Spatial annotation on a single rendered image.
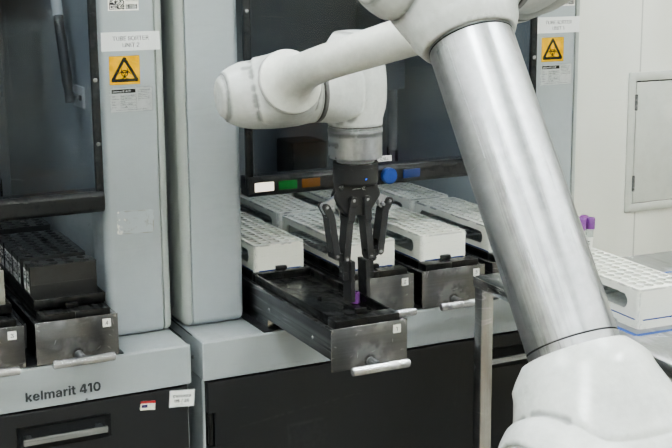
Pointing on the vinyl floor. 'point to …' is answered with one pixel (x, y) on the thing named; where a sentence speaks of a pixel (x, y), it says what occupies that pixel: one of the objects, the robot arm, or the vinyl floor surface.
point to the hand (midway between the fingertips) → (356, 279)
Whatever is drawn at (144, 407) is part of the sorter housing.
